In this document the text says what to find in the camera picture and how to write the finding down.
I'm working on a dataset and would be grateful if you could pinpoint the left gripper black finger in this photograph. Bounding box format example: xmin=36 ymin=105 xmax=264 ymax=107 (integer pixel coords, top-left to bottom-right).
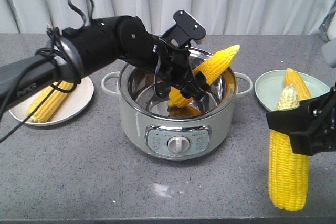
xmin=180 ymin=83 xmax=206 ymax=100
xmin=194 ymin=71 xmax=210 ymax=91

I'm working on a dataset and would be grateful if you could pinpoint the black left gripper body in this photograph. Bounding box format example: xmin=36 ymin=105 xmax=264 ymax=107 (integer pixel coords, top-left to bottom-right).
xmin=153 ymin=36 xmax=196 ymax=98

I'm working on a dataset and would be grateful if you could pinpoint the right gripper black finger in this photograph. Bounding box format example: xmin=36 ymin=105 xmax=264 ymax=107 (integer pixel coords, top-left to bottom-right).
xmin=266 ymin=97 xmax=326 ymax=134
xmin=289 ymin=133 xmax=319 ymax=156

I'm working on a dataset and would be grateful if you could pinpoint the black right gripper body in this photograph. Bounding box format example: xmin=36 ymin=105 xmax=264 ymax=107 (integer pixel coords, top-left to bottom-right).
xmin=308 ymin=86 xmax=335 ymax=154

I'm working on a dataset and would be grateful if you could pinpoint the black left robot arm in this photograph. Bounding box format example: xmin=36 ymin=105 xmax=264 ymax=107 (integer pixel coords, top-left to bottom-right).
xmin=1 ymin=10 xmax=209 ymax=109

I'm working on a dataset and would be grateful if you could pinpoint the green electric cooking pot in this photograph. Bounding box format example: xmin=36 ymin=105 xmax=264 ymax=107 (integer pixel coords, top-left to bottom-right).
xmin=101 ymin=47 xmax=254 ymax=161

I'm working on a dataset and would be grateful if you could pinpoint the green round plate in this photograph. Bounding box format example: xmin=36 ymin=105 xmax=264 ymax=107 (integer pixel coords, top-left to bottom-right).
xmin=254 ymin=70 xmax=330 ymax=112

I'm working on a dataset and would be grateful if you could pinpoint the white round plate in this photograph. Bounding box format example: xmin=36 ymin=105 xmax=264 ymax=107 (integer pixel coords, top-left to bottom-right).
xmin=9 ymin=77 xmax=95 ymax=126

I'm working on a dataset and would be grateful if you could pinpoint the black left camera cable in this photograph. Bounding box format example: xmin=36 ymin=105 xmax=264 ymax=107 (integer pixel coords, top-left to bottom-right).
xmin=0 ymin=0 xmax=95 ymax=143

